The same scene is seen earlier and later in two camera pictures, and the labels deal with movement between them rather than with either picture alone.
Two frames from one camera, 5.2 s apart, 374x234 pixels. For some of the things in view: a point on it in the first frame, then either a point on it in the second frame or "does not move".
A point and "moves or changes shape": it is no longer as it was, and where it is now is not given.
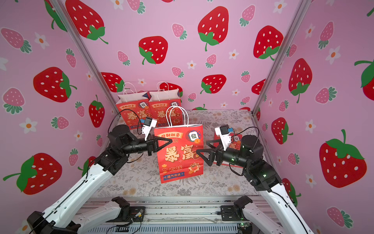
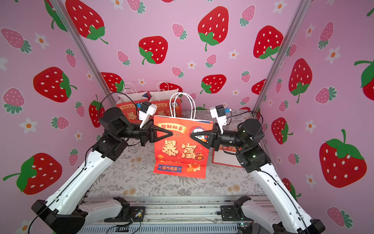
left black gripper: [152, 146] → [149, 133]
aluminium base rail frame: [179, 215] does not move
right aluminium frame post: [303, 7] does not move
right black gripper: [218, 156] → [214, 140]
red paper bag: [179, 159] moves or changes shape
